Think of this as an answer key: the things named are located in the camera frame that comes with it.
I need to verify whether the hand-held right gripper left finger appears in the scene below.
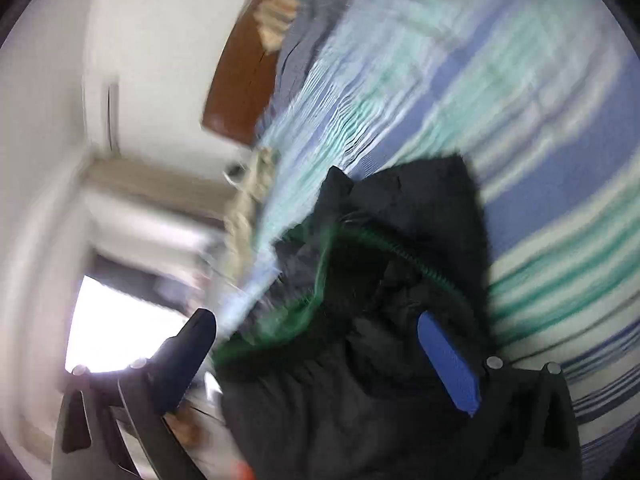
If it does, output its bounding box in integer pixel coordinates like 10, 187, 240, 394
52, 308, 217, 480

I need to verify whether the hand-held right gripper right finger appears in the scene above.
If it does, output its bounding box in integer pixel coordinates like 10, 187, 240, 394
418, 311, 583, 480

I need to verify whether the black puffer jacket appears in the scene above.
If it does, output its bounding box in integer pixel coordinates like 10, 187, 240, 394
214, 154, 503, 480

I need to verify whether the cream fleece sweater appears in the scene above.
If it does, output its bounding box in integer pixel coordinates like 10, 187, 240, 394
221, 146, 281, 283

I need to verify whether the beige curtain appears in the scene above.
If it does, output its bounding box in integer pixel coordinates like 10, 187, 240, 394
80, 157, 243, 223

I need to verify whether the blue striped bed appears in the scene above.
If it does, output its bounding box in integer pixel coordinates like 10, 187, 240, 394
215, 0, 640, 480

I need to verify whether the wooden headboard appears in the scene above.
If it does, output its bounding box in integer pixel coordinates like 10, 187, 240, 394
201, 0, 383, 152

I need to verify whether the blue plaid pillow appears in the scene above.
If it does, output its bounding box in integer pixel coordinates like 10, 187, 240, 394
270, 0, 363, 128

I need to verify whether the brown striped cushion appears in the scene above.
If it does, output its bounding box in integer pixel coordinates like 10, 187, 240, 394
254, 0, 307, 56

